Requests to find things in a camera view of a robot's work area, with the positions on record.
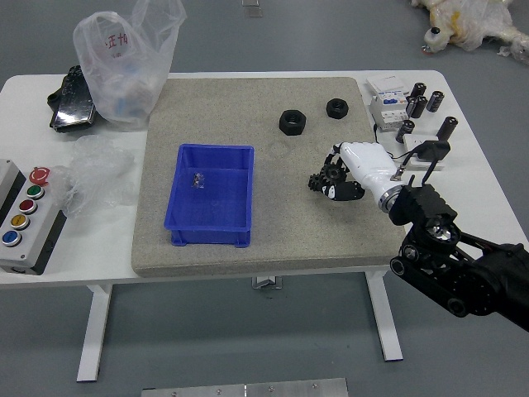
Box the white circuit breaker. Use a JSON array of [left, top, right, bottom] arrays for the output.
[[369, 93, 408, 133]]

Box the small metal floor plate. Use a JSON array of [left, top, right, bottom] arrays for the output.
[[241, 0, 265, 18]]

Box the crumpled clear plastic wrap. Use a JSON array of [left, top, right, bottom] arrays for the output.
[[51, 134, 140, 220]]

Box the grey push-button control box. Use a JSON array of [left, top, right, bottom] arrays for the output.
[[0, 159, 67, 276]]

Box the white table leg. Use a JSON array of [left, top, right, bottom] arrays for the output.
[[364, 270, 404, 363], [76, 284, 113, 384]]

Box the white plastic bag red print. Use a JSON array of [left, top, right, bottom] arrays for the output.
[[73, 0, 187, 132]]

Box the black plug with cord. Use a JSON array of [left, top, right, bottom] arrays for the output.
[[373, 122, 451, 162]]

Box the blue plastic box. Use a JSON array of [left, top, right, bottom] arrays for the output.
[[164, 143, 255, 248]]

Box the grey-brown mat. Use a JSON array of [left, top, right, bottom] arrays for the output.
[[131, 77, 410, 279]]

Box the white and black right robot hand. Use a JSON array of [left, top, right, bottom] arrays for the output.
[[322, 141, 404, 203]]

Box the metal bracket under table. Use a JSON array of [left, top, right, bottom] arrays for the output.
[[251, 275, 284, 290]]

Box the small black hex nut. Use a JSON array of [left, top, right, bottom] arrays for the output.
[[325, 98, 350, 120]]

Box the plastic-wrapped plush toy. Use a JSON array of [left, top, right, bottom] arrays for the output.
[[411, 0, 529, 65]]

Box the black device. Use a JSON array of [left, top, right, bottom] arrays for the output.
[[46, 65, 98, 133]]

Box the white power socket block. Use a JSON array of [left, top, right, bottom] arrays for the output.
[[403, 134, 447, 171]]

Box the big black gear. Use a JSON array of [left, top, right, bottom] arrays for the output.
[[320, 163, 347, 184]]

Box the big black hex nut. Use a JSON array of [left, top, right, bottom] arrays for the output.
[[278, 109, 307, 136]]

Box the small white carton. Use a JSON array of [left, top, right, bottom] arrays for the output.
[[365, 75, 408, 97]]

